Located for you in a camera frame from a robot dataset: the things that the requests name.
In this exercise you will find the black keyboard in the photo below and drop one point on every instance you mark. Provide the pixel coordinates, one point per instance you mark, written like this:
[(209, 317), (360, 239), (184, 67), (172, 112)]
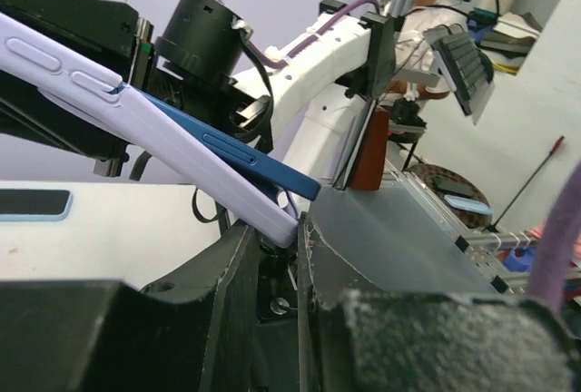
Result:
[(467, 71)]

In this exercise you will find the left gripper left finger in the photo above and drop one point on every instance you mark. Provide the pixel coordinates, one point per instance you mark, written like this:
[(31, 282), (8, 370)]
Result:
[(191, 330)]

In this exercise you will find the red handled tool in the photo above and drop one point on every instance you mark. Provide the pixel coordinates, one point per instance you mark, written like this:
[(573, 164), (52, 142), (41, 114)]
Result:
[(492, 227)]

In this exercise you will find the phone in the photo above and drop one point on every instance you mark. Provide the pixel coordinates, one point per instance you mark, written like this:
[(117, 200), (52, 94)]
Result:
[(73, 89), (19, 205)]

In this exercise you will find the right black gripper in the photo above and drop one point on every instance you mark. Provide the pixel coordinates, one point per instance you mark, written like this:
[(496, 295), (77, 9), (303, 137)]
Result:
[(109, 33)]

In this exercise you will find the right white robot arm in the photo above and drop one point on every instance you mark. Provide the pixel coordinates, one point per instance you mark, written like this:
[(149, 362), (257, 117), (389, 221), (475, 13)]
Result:
[(203, 73)]

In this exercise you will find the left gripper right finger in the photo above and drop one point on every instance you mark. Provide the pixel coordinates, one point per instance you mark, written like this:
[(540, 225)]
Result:
[(354, 336)]

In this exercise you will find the person in white shirt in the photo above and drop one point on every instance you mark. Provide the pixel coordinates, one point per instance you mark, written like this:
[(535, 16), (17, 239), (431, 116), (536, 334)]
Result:
[(413, 51)]

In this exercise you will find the phone in blue case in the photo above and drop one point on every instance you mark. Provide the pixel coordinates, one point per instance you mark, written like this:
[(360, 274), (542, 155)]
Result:
[(19, 205)]

